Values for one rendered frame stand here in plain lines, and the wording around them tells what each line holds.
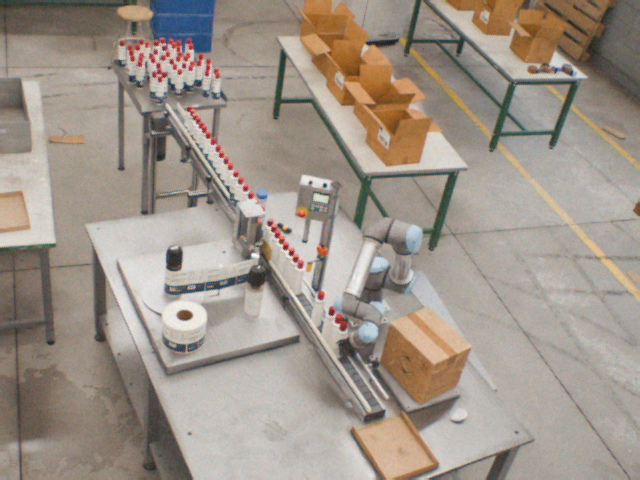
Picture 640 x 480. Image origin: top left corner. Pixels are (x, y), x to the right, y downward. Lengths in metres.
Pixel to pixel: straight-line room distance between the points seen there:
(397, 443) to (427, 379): 0.31
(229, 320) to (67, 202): 2.57
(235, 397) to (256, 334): 0.37
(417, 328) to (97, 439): 1.86
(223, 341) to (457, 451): 1.17
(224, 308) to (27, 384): 1.39
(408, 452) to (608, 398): 2.20
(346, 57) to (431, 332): 3.18
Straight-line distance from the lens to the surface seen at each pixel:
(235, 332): 3.78
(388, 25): 9.27
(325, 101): 6.11
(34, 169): 5.01
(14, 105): 5.67
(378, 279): 3.89
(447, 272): 5.90
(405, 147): 5.40
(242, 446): 3.40
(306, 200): 3.79
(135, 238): 4.38
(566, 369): 5.48
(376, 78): 5.97
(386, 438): 3.53
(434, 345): 3.58
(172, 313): 3.64
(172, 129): 5.38
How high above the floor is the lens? 3.50
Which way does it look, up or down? 37 degrees down
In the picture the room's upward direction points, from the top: 10 degrees clockwise
